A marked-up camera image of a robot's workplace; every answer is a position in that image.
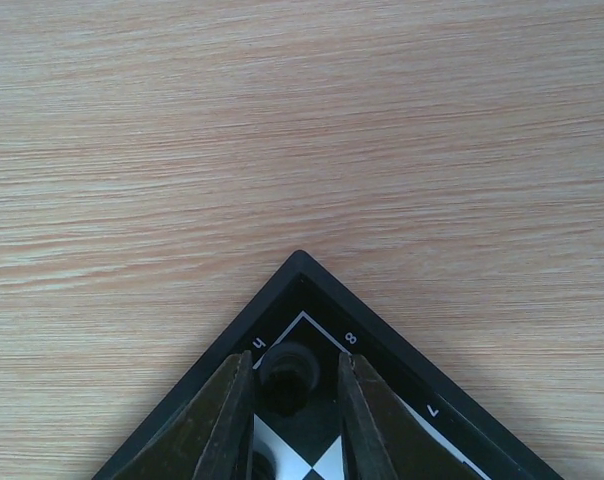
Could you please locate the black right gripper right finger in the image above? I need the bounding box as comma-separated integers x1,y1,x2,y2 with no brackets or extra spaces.
337,353,472,479

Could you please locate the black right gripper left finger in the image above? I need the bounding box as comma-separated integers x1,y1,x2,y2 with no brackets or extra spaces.
114,351,254,479

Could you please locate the black chess rook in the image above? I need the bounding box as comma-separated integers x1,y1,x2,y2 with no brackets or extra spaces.
258,341,320,417

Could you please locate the black white chess board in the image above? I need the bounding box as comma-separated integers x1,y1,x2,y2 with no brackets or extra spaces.
97,250,556,479

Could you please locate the black chess piece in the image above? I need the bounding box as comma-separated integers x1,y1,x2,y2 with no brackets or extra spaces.
251,449,276,480

